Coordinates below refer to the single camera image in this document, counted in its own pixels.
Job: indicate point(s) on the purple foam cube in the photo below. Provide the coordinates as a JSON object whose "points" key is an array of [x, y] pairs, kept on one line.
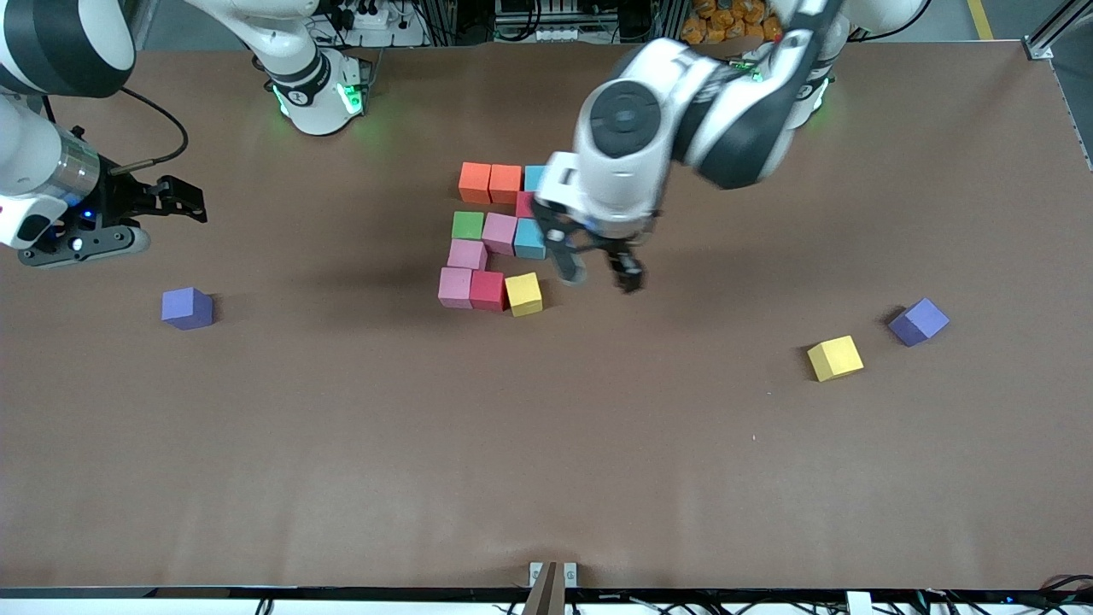
{"points": [[920, 320], [186, 307]]}

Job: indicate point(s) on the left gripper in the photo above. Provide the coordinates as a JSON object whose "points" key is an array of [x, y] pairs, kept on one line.
{"points": [[616, 249]]}

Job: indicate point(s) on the yellow foam cube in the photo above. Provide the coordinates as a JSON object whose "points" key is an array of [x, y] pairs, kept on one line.
{"points": [[835, 359], [523, 295]]}

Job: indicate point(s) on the small metal bracket plate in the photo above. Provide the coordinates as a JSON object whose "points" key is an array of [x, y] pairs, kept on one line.
{"points": [[570, 574]]}

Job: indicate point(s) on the green foam cube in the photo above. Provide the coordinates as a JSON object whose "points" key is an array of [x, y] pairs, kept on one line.
{"points": [[469, 225]]}

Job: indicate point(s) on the white power strip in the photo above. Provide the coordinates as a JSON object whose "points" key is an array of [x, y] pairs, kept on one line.
{"points": [[367, 15], [559, 34]]}

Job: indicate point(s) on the pile of orange objects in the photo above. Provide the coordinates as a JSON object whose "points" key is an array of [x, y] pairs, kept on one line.
{"points": [[709, 26]]}

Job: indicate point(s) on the aluminium frame profile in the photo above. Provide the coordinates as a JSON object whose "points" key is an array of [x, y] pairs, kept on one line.
{"points": [[1046, 38]]}

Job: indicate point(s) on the small white box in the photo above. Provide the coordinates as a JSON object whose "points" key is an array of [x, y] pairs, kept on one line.
{"points": [[858, 602]]}

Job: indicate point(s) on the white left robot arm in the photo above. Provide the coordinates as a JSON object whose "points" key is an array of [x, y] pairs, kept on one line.
{"points": [[628, 120]]}

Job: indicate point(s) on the orange foam cube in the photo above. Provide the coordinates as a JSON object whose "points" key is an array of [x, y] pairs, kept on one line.
{"points": [[505, 184], [475, 183]]}

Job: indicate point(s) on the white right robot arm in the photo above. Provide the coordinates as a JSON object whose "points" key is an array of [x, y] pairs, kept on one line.
{"points": [[34, 145]]}

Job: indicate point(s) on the pink foam cube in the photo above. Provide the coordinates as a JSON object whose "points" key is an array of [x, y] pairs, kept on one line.
{"points": [[455, 288], [467, 254], [500, 234]]}

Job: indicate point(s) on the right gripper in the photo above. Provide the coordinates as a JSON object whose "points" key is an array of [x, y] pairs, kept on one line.
{"points": [[121, 198]]}

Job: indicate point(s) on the crimson red foam cube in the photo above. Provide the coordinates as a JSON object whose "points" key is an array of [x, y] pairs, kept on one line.
{"points": [[488, 290], [523, 206]]}

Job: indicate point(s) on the light blue foam cube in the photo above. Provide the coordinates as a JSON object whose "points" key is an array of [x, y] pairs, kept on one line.
{"points": [[529, 239], [534, 177]]}

